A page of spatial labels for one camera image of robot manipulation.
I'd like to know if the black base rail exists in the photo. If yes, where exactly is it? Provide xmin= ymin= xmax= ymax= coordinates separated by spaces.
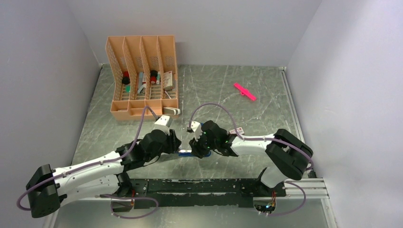
xmin=112 ymin=174 xmax=286 ymax=209

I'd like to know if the white box in organizer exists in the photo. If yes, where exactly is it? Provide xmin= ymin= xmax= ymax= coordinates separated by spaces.
xmin=163 ymin=71 xmax=174 ymax=91

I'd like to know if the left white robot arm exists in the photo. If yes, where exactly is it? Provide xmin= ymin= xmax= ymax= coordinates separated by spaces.
xmin=23 ymin=129 xmax=182 ymax=218

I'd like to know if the red black bottle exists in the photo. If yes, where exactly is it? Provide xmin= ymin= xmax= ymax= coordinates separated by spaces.
xmin=150 ymin=70 xmax=158 ymax=84
xmin=121 ymin=71 xmax=130 ymax=85

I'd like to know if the orange plastic desk organizer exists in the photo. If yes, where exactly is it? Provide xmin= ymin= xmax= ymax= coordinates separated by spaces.
xmin=106 ymin=35 xmax=181 ymax=121

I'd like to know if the grey stapler in organizer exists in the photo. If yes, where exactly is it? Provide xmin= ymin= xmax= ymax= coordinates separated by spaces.
xmin=137 ymin=72 xmax=146 ymax=95

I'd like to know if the pink plastic clip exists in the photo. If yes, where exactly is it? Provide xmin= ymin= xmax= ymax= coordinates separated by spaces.
xmin=233 ymin=83 xmax=257 ymax=101

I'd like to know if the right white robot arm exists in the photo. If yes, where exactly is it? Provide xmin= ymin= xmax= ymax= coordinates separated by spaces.
xmin=187 ymin=121 xmax=314 ymax=197

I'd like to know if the white grey stapler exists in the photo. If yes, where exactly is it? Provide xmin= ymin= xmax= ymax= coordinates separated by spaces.
xmin=163 ymin=107 xmax=181 ymax=115

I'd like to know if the red black bottle left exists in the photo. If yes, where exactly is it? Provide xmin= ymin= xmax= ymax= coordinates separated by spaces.
xmin=121 ymin=71 xmax=130 ymax=85

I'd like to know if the red black bottle right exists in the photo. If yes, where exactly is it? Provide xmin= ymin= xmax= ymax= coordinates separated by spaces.
xmin=150 ymin=70 xmax=158 ymax=84

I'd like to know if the blue stapler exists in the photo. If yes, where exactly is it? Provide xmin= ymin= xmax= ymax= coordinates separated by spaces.
xmin=177 ymin=149 xmax=211 ymax=158

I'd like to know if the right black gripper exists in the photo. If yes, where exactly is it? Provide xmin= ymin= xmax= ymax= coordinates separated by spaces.
xmin=189 ymin=130 xmax=219 ymax=159

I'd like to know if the red white staple box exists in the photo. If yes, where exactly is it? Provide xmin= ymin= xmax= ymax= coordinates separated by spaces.
xmin=229 ymin=127 xmax=245 ymax=135

